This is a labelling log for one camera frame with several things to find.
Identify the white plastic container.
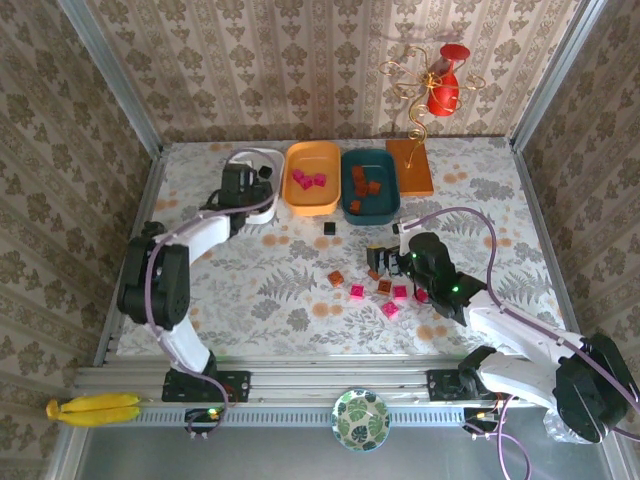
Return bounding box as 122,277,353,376
219,146,286,226

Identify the orange plastic container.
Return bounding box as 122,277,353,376
281,140,343,218

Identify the teal plastic container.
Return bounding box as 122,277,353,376
339,148,402,226

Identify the floral tablecloth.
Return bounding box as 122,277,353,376
117,139,576,357

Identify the small controller board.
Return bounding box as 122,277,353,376
462,407,506,441
183,407,226,441

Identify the leaf pattern bowl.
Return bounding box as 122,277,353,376
331,388,391,454

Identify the red plastic wine glass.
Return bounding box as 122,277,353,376
425,43,472,118

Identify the clear plastic cup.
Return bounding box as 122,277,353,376
542,407,581,444

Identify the yellow banana bunch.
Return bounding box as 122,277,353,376
45,392,143,428

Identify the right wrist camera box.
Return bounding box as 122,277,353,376
392,215,426,239

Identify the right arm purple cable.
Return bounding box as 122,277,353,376
404,207,640,480

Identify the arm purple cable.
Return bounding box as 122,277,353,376
146,147,284,434
404,207,640,480

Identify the aluminium table side rail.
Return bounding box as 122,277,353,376
513,142,594,366
93,149,167,369

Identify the gold wire rack wooden base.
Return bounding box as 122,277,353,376
377,45,487,198

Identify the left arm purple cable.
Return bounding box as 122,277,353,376
146,147,284,434

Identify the aluminium mounting rail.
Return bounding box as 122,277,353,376
73,355,619,404

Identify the aluminium frame post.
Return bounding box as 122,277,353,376
55,0,165,156
508,0,610,151

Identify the grey slotted cable duct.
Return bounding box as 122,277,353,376
134,403,471,427

